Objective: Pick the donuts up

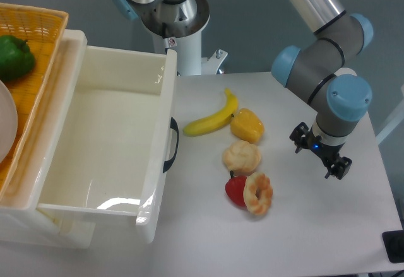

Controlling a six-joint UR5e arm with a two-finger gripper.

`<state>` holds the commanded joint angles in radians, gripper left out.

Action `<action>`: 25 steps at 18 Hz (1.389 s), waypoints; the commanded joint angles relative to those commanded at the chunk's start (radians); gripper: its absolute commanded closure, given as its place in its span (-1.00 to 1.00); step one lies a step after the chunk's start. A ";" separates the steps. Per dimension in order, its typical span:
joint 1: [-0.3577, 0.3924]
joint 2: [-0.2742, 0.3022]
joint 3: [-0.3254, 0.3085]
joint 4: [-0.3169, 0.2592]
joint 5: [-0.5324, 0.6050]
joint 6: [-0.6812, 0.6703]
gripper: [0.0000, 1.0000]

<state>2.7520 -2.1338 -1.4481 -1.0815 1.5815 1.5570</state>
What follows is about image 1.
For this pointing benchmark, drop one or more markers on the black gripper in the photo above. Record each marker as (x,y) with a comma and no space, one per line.
(304,138)

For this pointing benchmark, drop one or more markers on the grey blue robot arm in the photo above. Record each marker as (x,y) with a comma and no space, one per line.
(340,101)

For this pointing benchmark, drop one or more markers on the cream puff bread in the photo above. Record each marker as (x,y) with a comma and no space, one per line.
(241,157)

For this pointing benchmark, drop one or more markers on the yellow bell pepper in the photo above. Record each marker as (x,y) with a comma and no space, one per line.
(247,126)

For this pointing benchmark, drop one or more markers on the red bell pepper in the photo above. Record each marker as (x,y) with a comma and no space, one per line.
(234,189)

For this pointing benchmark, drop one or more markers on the black device at table edge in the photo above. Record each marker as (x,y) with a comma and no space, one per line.
(393,243)

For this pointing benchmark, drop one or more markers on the yellow banana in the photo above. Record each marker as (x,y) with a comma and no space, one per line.
(215,121)

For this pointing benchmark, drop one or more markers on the white plastic drawer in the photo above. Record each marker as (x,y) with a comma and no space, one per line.
(108,162)

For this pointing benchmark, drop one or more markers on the orange woven basket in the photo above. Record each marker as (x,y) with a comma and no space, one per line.
(35,34)

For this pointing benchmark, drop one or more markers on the white drawer cabinet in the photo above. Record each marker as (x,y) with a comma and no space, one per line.
(21,218)

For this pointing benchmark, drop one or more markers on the white plate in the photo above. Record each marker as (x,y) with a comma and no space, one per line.
(9,121)

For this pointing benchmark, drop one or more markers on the green bell pepper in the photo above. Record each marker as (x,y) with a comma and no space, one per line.
(17,59)

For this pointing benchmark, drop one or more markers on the glazed ring donut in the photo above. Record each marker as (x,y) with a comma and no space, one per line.
(258,193)

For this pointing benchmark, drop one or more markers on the black drawer handle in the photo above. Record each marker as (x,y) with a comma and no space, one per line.
(173,145)

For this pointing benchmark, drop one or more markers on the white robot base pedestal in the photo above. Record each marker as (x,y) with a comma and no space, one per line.
(176,25)

